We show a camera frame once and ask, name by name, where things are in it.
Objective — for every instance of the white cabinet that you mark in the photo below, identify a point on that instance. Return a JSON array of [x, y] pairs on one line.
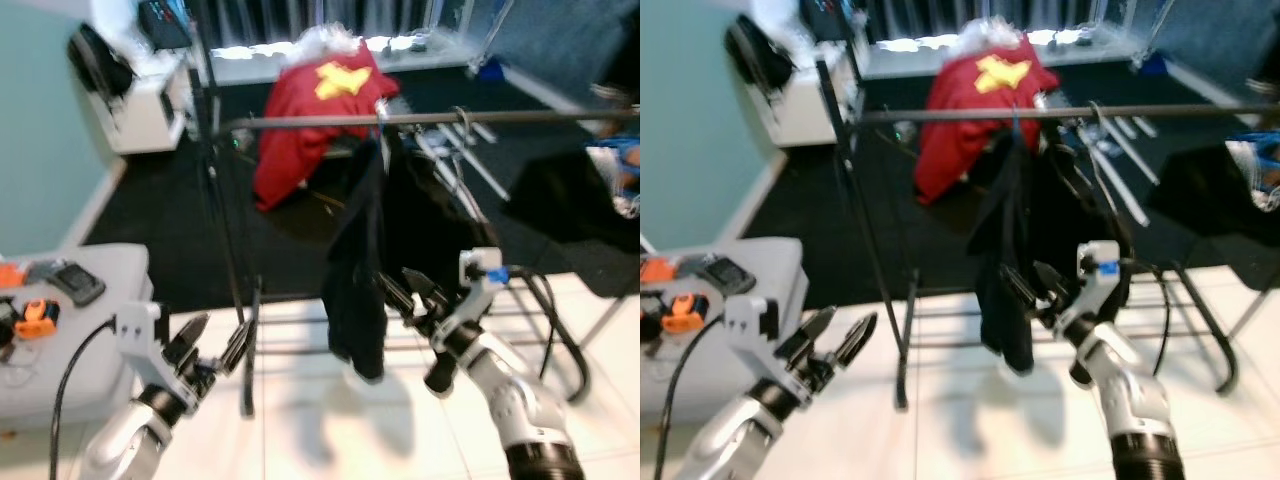
[[150, 110], [810, 105]]

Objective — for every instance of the white crumpled cloth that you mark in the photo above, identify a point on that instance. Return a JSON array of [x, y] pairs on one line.
[[330, 40], [985, 35]]

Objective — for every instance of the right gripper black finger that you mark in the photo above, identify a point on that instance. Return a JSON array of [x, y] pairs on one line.
[[398, 295], [1020, 287], [425, 287], [1052, 279]]

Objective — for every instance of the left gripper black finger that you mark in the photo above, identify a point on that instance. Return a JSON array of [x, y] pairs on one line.
[[192, 338], [238, 345], [817, 335], [860, 342]]

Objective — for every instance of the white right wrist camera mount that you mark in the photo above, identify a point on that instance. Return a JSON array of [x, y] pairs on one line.
[[1095, 275], [478, 275]]

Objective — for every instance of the blue white basket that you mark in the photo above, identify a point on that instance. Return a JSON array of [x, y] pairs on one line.
[[1260, 165], [620, 170]]

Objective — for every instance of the red shirt yellow print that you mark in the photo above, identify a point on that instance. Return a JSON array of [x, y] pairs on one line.
[[300, 130], [960, 130]]

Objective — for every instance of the dark striped curtain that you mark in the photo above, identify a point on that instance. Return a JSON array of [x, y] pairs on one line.
[[960, 15], [300, 18]]

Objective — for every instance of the black backpack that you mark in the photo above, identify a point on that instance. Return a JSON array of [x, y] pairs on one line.
[[100, 60], [760, 55]]

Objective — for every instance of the orange black tool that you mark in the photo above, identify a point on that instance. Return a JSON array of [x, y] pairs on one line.
[[657, 268], [8, 273], [38, 318], [685, 313]]

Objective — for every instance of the black handheld device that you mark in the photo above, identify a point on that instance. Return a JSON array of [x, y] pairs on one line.
[[75, 283], [723, 272]]

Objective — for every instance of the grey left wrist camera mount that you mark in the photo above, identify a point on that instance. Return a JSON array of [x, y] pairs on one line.
[[140, 335], [755, 330]]

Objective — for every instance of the black metal clothes rack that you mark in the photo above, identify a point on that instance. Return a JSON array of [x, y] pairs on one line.
[[950, 115], [300, 122]]

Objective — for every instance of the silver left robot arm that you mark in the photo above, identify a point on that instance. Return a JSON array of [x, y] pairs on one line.
[[730, 440], [125, 440]]

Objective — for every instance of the grey upholstered ottoman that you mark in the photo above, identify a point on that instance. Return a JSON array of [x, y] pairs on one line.
[[770, 265], [90, 370]]

